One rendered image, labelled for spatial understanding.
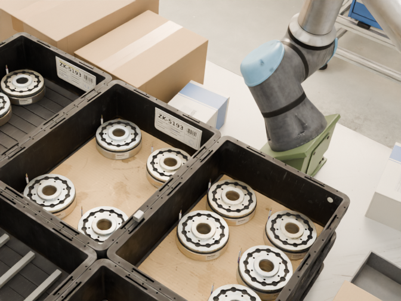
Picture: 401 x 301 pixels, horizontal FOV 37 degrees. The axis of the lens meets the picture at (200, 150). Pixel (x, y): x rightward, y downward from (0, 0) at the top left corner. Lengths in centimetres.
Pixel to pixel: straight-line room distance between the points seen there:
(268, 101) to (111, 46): 47
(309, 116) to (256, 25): 204
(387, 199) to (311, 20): 45
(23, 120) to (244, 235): 59
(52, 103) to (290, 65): 58
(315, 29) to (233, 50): 180
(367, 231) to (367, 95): 168
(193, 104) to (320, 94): 152
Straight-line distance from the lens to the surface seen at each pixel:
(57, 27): 164
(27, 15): 169
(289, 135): 141
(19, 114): 148
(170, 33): 170
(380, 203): 147
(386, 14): 114
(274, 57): 138
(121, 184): 129
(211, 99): 158
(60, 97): 152
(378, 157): 167
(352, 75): 321
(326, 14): 140
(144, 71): 154
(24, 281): 116
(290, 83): 141
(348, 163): 162
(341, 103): 299
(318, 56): 148
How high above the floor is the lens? 178
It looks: 44 degrees down
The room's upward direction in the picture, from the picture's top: 7 degrees clockwise
